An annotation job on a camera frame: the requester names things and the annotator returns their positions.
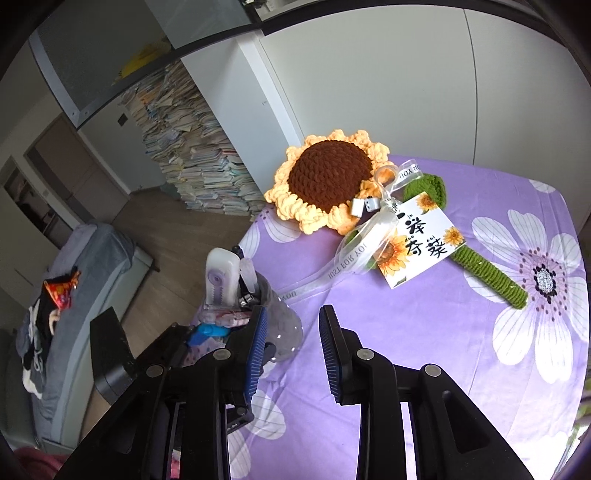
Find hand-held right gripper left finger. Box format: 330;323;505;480
55;305;269;480

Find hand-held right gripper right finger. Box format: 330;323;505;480
318;305;534;480

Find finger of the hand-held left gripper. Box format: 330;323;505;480
225;402;256;435
136;323;194;370

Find grey dotted pen holder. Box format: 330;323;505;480
187;270;304;374

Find blue pen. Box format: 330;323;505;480
187;323;232;347

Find pink patterned pen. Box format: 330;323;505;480
201;308;251;329

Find white correction tape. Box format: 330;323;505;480
204;248;242;309

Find pile of dark clothes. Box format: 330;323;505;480
16;295;65;407

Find red snack packet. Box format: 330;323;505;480
44;270;81;308

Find purple floral tablecloth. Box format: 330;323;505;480
226;154;589;480

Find grey bed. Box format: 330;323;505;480
0;224;155;455

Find white printed ribbon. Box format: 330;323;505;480
277;159;423;301

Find sunflower gift card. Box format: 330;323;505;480
376;193;465;290

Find small white plastic box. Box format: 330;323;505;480
350;198;380;217

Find crochet sunflower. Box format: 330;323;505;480
264;130;528;309

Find brown wooden door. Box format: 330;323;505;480
25;115;130;217

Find floor pile of magazines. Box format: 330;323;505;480
117;60;266;217

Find white bookcase cabinet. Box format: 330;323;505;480
180;0;591;232

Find yellow plush toy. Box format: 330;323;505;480
119;44;171;77

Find dark glass cabinet door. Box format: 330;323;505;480
28;0;259;130

